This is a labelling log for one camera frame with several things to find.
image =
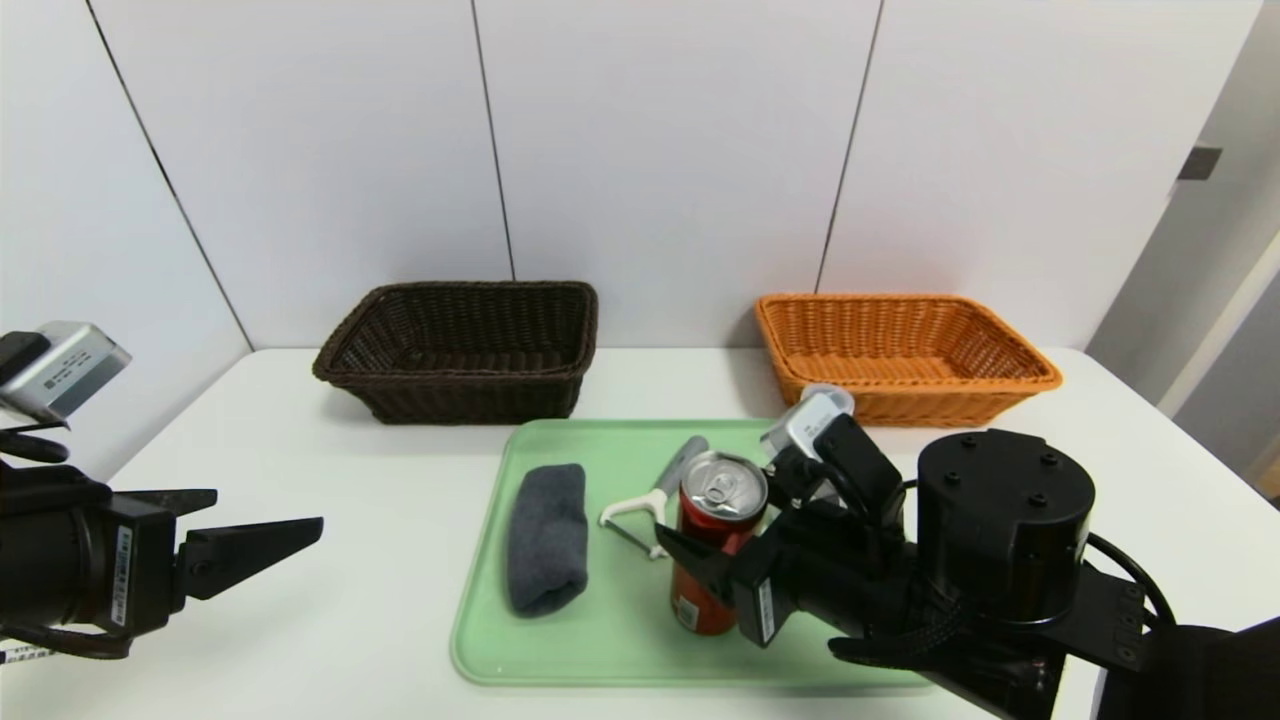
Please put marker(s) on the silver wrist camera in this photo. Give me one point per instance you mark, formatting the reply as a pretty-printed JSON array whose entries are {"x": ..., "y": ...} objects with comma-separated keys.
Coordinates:
[
  {"x": 75, "y": 375},
  {"x": 805, "y": 425}
]

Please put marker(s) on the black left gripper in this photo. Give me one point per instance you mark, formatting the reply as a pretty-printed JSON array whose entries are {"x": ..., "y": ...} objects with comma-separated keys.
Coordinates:
[{"x": 138, "y": 572}]

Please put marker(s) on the light green plastic tray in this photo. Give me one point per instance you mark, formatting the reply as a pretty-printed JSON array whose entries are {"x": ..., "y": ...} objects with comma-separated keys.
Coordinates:
[{"x": 600, "y": 640}]

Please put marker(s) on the red soda can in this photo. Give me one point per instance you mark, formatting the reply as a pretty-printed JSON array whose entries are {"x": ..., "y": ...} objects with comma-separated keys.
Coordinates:
[{"x": 700, "y": 610}]

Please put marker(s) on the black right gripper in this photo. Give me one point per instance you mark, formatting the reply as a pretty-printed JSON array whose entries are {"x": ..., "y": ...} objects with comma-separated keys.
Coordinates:
[{"x": 758, "y": 603}]

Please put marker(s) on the dark brown wicker basket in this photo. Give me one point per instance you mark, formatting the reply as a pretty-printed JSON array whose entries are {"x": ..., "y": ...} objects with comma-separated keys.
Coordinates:
[{"x": 470, "y": 395}]

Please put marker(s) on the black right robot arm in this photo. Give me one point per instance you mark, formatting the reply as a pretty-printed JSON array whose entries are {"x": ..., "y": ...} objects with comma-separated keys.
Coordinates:
[{"x": 1000, "y": 520}]

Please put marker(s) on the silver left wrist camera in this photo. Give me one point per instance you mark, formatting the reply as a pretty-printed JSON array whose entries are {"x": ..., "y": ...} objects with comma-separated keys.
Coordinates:
[{"x": 75, "y": 375}]

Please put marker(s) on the orange wicker basket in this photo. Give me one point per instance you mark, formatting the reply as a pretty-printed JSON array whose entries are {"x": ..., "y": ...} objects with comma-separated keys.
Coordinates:
[{"x": 900, "y": 350}]

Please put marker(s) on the dark grey towel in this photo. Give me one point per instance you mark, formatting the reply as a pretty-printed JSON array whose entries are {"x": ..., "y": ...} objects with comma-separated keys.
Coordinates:
[{"x": 547, "y": 540}]

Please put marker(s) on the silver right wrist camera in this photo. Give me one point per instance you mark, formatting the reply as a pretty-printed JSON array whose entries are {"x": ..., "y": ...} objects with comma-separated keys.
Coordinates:
[{"x": 805, "y": 425}]

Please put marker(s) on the dark wall fixture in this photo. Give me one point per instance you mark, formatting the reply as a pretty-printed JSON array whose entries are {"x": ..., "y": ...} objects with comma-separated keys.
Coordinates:
[{"x": 1198, "y": 163}]

